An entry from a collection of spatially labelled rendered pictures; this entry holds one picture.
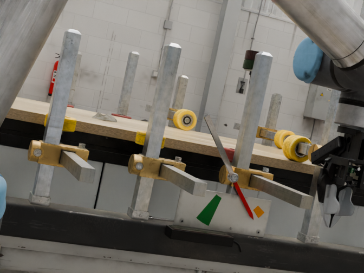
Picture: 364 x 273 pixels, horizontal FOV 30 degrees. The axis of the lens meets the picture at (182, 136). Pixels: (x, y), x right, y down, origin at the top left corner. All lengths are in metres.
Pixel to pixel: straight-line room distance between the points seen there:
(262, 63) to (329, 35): 0.63
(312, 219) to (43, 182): 0.74
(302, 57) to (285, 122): 8.57
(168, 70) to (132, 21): 7.35
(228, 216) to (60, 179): 0.46
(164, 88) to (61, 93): 0.26
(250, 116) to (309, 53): 0.48
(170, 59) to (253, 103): 0.25
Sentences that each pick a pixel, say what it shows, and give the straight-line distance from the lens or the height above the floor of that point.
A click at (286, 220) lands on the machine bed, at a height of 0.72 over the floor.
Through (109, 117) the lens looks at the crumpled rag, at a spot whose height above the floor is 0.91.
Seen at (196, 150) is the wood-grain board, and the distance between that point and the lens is 1.95.
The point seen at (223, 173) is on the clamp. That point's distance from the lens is 1.77.
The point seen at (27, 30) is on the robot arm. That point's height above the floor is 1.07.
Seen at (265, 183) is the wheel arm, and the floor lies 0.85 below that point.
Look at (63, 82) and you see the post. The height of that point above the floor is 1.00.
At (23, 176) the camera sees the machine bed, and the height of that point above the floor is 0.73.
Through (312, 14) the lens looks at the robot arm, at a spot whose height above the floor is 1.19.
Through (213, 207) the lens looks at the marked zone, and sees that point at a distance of 1.76.
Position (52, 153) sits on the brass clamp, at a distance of 1.62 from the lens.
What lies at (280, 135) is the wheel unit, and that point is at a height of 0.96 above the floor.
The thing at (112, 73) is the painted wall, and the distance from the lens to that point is 8.95.
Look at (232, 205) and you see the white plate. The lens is 1.78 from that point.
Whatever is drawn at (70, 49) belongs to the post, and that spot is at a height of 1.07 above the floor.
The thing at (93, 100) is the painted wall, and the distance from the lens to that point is 8.92.
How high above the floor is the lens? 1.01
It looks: 3 degrees down
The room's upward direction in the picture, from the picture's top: 12 degrees clockwise
